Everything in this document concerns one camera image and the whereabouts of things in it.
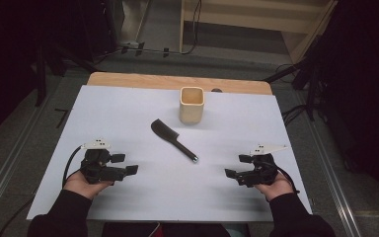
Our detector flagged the power strip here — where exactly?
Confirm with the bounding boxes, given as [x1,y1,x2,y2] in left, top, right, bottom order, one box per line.
[119,39,146,55]

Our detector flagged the black metal stand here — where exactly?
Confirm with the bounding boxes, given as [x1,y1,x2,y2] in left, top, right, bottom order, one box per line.
[264,40,324,122]
[34,40,101,109]

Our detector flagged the bundle of black floor cables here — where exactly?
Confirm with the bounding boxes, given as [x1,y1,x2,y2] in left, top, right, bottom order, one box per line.
[280,104,309,126]

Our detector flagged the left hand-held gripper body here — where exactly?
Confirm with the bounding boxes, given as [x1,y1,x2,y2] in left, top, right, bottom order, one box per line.
[80,138,114,185]

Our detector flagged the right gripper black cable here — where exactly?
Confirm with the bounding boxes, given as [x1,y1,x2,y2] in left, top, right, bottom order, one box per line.
[273,162,301,196]

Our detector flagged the white table board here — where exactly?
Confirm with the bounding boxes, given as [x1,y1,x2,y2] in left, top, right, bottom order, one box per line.
[26,84,313,222]

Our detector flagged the beige square cup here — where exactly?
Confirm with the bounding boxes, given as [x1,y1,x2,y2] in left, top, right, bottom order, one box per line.
[179,86,206,125]

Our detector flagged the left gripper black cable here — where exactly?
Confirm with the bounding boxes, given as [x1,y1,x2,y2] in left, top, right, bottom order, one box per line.
[61,145,87,191]

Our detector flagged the metal floor rail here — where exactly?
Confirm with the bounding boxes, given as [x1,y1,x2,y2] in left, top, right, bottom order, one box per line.
[0,97,53,225]
[293,91,363,237]

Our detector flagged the person's left hand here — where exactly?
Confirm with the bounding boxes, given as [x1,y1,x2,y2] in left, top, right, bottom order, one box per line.
[62,169,114,201]

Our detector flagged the black floor cable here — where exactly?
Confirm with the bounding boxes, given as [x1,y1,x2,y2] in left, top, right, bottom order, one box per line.
[121,0,202,56]

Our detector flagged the light wooden shelf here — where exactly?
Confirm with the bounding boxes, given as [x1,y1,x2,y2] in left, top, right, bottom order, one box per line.
[178,0,339,64]

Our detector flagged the person's right hand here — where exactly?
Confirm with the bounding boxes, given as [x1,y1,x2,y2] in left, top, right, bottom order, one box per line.
[254,171,296,202]

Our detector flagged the black comb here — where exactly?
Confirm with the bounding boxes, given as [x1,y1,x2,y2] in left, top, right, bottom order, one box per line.
[150,118,199,164]

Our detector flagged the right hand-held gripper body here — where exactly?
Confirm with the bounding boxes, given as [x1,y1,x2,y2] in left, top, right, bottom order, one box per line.
[240,143,289,189]

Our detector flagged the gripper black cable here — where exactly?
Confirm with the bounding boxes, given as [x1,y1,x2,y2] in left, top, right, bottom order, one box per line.
[273,162,301,196]
[61,145,87,191]

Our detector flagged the dark curtain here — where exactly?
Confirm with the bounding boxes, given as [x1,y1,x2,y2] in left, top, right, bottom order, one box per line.
[0,0,123,150]
[304,0,379,213]

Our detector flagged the wooden table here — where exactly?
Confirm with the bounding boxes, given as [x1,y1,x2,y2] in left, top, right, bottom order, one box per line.
[86,71,273,96]

